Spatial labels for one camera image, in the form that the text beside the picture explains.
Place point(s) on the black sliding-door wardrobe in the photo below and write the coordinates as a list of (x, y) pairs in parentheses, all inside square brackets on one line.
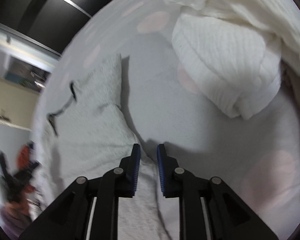
[(52, 12)]

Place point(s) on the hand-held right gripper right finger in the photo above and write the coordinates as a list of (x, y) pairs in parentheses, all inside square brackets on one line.
[(161, 171)]

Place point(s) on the red cloth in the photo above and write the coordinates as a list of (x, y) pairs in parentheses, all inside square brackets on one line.
[(25, 155)]

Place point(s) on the cream ribbed knit garment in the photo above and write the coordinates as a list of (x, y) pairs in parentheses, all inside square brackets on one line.
[(240, 2)]

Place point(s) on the person's purple fleece clothing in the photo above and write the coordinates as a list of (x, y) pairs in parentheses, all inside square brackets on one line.
[(15, 220)]

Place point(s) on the grey shirt with black neckline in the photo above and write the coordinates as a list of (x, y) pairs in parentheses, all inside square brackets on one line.
[(90, 130)]

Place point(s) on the bed with pink-dotted grey sheet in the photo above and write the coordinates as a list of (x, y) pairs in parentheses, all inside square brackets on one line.
[(190, 142)]

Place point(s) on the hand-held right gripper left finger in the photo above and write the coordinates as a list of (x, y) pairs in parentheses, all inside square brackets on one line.
[(136, 171)]

